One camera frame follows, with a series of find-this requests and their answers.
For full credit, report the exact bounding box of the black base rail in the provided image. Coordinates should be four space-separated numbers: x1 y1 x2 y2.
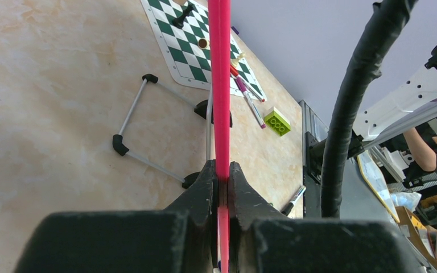
302 131 366 220

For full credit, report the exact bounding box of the cardboard box in background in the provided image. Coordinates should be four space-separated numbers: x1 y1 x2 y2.
395 206 437 270

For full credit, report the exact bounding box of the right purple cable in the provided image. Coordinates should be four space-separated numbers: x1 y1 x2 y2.
320 0 419 220

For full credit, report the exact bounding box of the green white chessboard mat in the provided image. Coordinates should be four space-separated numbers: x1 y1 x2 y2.
140 0 267 102

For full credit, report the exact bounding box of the left black whiteboard foot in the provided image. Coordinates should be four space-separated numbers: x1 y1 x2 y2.
182 172 200 189

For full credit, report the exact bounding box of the red marker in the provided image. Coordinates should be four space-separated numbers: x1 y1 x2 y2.
230 64 266 102

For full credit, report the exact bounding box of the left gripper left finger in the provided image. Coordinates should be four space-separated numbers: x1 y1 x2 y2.
15 160 217 272

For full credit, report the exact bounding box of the green white toy brick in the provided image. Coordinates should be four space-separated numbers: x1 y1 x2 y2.
264 107 291 137

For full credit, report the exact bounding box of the white board with pink frame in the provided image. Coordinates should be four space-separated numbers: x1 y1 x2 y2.
208 1 230 272

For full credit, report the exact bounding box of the pink purple marker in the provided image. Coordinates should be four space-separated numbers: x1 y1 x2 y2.
235 77 266 129

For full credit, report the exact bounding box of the purple toy block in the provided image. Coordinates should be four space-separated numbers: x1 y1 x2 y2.
231 26 239 35

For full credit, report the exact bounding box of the metal whiteboard stand frame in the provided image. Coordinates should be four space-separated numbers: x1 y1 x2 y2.
112 73 215 185

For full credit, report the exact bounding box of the black whiteboard foot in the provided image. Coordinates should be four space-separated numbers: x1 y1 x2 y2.
193 100 214 124
182 172 200 189

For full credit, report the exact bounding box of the black chess pawn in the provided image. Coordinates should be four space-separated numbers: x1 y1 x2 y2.
171 3 195 29

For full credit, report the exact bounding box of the black capped marker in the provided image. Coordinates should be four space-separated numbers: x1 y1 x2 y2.
281 185 307 216

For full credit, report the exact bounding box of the person forearm in background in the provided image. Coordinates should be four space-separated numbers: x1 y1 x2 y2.
403 127 437 172

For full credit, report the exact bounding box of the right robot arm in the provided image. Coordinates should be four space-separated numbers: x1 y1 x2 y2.
353 45 437 142

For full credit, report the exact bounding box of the right black whiteboard foot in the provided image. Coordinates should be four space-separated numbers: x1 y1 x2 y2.
193 100 214 124

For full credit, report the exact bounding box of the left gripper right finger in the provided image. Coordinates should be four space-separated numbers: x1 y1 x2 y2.
229 162 423 272

